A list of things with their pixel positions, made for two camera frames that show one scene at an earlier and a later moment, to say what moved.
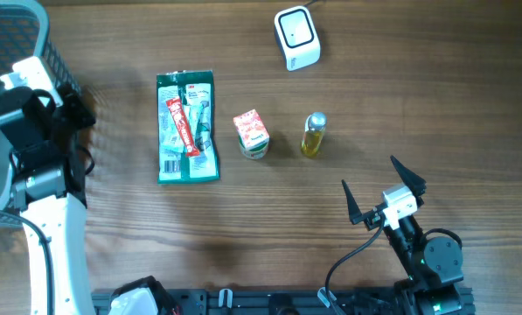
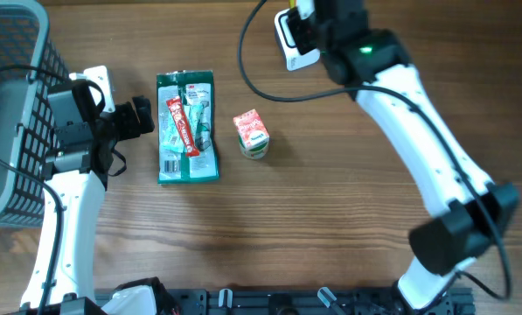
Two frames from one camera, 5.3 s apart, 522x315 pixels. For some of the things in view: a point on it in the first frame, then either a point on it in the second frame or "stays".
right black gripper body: x=373 y=219 -> x=309 y=36
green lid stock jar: x=257 y=151 stays
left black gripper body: x=73 y=116 -> x=121 y=122
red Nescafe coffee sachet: x=183 y=127 stays
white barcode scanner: x=297 y=38 stays
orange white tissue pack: x=250 y=128 stays
